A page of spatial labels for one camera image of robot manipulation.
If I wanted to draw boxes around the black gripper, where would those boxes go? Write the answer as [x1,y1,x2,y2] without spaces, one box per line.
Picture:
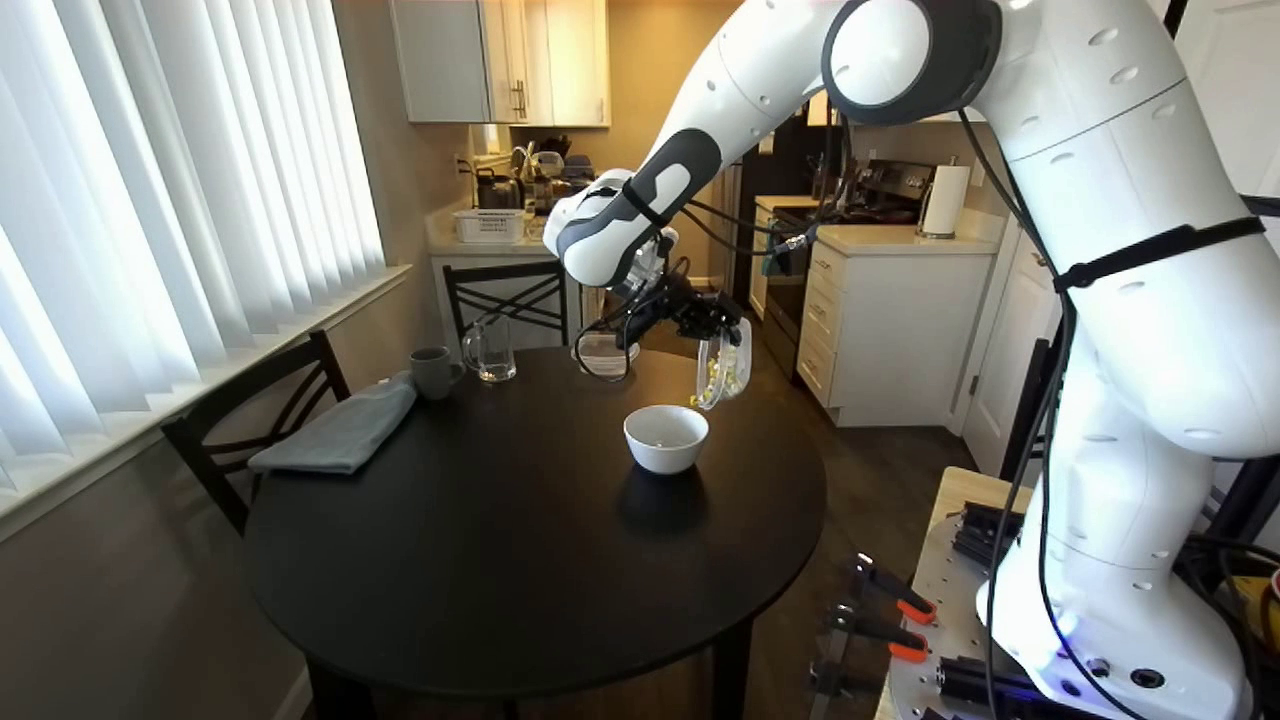
[610,254,747,352]

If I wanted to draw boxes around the light wooden robot base table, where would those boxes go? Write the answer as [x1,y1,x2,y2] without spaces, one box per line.
[872,462,1073,720]

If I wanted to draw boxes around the white ceramic bowl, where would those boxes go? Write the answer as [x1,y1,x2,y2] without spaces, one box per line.
[620,401,710,481]

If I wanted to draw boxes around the clear rectangular plastic container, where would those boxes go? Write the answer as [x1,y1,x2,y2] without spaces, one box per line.
[566,326,642,384]

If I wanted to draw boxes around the white kitchen island cabinet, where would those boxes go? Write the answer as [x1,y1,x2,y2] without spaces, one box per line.
[790,214,1007,434]

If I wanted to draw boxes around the black wooden chair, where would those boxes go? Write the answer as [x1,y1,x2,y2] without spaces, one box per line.
[439,254,572,352]
[158,326,356,534]

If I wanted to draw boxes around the clear drinking glass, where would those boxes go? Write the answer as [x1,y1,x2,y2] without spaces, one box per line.
[460,319,520,388]

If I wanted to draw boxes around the kitchen counter with sink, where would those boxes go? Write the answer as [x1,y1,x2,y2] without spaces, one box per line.
[422,176,590,352]

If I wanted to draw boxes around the countertop kitchen appliances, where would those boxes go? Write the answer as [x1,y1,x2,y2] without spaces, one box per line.
[460,123,598,218]

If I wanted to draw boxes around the white paper towel roll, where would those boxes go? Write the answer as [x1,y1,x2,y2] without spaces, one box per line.
[921,158,974,244]

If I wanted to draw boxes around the dark grey mug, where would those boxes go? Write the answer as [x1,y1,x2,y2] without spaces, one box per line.
[406,344,460,405]

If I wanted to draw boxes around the white upper kitchen cabinets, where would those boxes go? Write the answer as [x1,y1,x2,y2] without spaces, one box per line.
[389,0,616,131]

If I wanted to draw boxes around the grey folded cloth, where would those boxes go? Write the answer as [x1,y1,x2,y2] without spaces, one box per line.
[244,377,419,481]

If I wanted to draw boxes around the white vertical window blinds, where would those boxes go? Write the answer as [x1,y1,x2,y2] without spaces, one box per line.
[0,0,393,462]

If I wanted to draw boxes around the orange handled black clamp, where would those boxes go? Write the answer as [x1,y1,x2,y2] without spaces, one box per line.
[829,594,933,667]
[847,546,938,631]

